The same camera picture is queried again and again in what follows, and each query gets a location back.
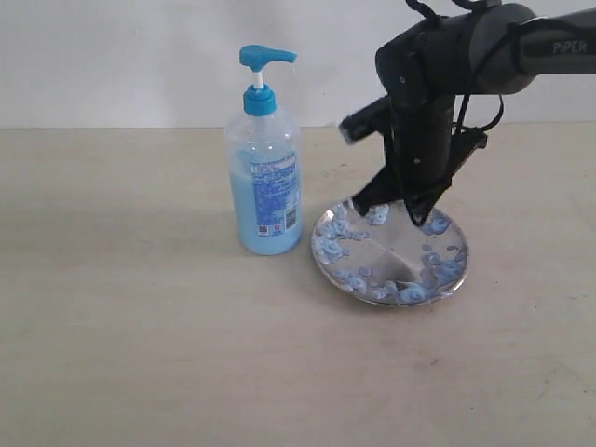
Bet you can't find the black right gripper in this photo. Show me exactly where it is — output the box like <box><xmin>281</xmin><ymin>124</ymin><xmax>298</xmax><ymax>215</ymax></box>
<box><xmin>351</xmin><ymin>95</ymin><xmax>487</xmax><ymax>227</ymax></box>

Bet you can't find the blue pump soap bottle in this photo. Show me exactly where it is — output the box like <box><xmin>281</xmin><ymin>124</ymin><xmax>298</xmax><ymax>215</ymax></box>
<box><xmin>224</xmin><ymin>45</ymin><xmax>303</xmax><ymax>255</ymax></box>

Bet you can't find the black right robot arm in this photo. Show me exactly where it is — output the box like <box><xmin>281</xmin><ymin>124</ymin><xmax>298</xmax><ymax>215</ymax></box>
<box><xmin>339</xmin><ymin>1</ymin><xmax>595</xmax><ymax>226</ymax></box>

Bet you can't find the round steel plate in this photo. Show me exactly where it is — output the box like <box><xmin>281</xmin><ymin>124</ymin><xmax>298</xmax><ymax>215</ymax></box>
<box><xmin>311</xmin><ymin>198</ymin><xmax>469</xmax><ymax>307</ymax></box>

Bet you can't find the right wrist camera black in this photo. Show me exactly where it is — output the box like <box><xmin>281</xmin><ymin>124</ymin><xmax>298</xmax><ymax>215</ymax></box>
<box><xmin>338</xmin><ymin>96</ymin><xmax>391</xmax><ymax>144</ymax></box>

